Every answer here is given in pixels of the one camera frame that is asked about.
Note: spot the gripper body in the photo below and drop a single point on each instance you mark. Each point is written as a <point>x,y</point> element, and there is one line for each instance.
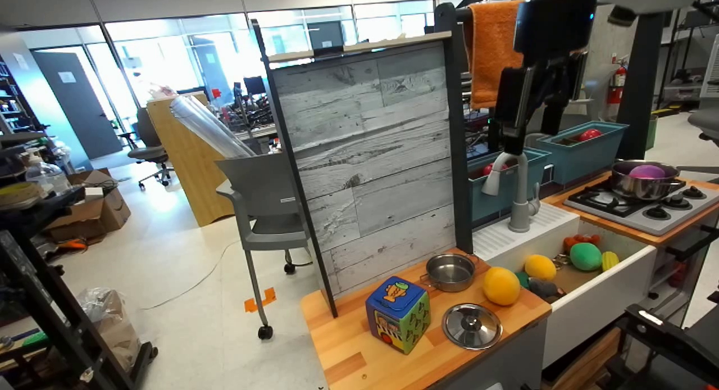
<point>553,27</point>

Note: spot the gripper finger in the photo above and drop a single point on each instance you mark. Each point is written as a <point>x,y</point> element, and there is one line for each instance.
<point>559,103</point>
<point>508,103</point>

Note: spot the red toy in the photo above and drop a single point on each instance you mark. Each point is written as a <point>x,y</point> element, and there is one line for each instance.
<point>490,168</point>
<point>590,135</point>

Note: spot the grey toy tap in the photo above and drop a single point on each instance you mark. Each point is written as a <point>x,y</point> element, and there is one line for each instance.
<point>519,199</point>

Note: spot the purple plush toy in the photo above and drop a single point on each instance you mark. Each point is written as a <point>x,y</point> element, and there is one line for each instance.
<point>647,172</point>

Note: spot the large steel pot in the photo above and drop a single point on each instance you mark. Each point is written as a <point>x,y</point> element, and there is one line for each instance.
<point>640,186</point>

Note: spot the silver toy stove top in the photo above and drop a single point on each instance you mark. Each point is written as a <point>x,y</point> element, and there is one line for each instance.
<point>623,213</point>

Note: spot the toy kitchen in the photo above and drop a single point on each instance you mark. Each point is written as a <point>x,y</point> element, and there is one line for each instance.
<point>382,154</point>

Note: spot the orange plush toy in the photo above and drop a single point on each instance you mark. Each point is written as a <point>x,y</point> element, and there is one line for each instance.
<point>578,241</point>

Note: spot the green round plush toy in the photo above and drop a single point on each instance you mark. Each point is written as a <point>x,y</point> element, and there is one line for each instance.
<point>585,256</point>

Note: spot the yellow plush lemon toy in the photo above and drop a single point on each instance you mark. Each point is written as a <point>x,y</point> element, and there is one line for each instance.
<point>540,267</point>

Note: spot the yellow plush corn toy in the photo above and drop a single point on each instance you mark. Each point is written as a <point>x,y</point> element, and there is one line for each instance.
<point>610,261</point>

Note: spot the small dark green plush toy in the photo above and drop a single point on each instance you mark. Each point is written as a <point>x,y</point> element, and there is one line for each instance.
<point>523,279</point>

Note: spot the small steel pot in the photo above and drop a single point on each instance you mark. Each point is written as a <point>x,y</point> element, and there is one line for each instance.
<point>449,272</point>

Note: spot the yellow round plush toy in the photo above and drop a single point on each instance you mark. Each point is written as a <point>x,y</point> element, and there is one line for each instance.
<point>501,286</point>

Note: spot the grey plush toy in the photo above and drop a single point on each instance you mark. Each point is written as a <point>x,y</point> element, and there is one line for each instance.
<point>544,289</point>

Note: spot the white toy sink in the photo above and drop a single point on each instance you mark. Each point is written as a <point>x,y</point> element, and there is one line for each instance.
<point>595,300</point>

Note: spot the steel pot lid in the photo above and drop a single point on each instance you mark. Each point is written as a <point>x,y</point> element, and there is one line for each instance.
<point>472,326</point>

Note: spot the colourful soft toy cube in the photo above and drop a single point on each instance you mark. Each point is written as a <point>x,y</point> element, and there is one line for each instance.
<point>399,317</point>

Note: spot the orange towel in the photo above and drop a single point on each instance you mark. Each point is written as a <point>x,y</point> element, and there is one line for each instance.
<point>491,53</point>

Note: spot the teal plastic bin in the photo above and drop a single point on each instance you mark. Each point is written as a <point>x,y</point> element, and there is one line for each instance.
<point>494,196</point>
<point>584,157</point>

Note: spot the red fire extinguisher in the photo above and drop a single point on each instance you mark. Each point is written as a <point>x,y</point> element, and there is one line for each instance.
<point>617,89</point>

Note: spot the black towel rod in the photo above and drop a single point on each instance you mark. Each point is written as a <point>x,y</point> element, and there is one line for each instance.
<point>462,13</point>

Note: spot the black stove burner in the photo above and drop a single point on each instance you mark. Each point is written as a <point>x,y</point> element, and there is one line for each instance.
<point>602,199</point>

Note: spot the metal shelf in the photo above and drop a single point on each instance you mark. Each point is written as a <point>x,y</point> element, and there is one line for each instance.
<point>688,58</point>

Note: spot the black stove knob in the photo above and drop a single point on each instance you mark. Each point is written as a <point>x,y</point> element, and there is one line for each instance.
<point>656,212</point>
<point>694,192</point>
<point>677,200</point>

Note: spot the monitor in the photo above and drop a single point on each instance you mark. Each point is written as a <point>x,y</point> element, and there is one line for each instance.
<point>254,85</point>

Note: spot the grey chair on castors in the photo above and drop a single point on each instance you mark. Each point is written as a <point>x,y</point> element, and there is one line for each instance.
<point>264,210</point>

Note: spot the roll of clear plastic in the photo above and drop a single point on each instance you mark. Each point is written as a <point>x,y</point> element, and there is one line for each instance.
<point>210,126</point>

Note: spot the orange floor tape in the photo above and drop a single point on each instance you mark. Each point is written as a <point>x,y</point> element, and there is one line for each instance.
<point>258,301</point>

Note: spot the wooden cabinet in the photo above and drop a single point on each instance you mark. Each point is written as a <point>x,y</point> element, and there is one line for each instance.
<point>185,171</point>

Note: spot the black office chair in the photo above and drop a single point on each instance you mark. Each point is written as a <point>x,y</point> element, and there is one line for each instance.
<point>149,143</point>

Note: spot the stack of cardboard boxes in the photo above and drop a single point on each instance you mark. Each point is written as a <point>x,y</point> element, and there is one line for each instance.
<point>95,210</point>

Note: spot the grey door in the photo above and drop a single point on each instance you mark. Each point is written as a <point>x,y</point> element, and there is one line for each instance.
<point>78,103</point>

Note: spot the clear plastic bag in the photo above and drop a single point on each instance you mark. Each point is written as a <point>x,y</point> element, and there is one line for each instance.
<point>109,322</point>

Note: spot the clear plastic jug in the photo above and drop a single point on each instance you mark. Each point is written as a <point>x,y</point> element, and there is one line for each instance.
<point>48,176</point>

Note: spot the black rack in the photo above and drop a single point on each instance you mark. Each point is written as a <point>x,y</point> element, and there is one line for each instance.
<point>39,300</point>

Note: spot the black post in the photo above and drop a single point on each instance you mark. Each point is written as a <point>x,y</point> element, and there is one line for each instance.
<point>640,86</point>

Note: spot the black frame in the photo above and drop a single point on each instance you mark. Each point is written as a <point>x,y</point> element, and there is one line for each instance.
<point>668,339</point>

